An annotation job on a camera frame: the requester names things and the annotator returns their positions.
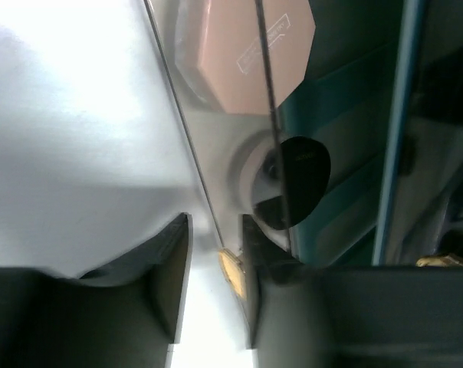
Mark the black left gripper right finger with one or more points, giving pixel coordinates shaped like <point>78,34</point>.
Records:
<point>301,316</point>

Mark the gold blue drawer knob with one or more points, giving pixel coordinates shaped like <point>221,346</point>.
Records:
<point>233,270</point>

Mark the black round compact jar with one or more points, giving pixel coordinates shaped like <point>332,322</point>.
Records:
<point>279,185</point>

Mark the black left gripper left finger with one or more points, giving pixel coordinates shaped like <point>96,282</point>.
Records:
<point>123,314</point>

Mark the clear pink round jar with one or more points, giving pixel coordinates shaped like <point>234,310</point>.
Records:
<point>218,51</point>

